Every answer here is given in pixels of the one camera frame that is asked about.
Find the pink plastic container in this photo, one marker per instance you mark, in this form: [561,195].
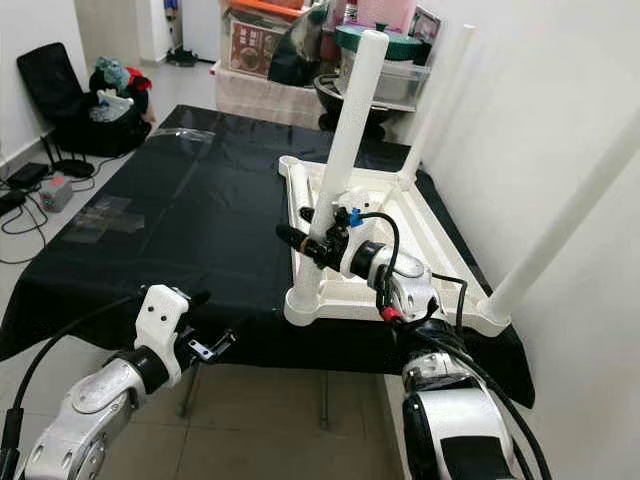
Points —
[390,10]

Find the grey power box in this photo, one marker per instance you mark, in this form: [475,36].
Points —
[57,195]

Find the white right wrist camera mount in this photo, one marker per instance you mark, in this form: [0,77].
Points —
[350,200]

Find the red soft item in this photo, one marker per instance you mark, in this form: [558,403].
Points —
[138,80]

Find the black round stand base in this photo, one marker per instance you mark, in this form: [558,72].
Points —
[73,169]

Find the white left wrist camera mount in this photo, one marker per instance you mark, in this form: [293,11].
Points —
[163,318]

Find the orange-lidded storage box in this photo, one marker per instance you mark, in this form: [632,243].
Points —
[250,48]

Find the yellow rubber band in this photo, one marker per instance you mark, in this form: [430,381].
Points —
[307,247]

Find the black glossy bag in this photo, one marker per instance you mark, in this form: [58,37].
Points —
[295,58]

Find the black floor cloth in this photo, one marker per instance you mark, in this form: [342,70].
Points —
[200,240]

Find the beige cloth-covered stand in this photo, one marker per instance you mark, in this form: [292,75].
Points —
[260,98]

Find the black wok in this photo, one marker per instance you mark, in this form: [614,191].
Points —
[330,112]

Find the clear tape cross patch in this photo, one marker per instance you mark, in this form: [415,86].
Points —
[105,220]

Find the green pot with lid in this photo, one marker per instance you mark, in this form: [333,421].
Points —
[400,42]

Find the white plastic table top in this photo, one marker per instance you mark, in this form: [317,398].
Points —
[360,300]

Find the clear tape strip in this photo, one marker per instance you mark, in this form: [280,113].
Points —
[188,135]

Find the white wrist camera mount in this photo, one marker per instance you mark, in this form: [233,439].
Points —
[350,200]
[163,318]

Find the black open bag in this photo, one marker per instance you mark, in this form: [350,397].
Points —
[45,75]

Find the teal plush toy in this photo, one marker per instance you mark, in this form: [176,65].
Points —
[111,72]

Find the printed cardboard box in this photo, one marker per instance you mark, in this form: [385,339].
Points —
[426,25]

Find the white appliance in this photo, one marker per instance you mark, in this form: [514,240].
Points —
[202,28]

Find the black power adapter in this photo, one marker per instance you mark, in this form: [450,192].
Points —
[28,175]
[10,203]

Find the white plastic packet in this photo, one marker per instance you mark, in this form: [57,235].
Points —
[112,106]

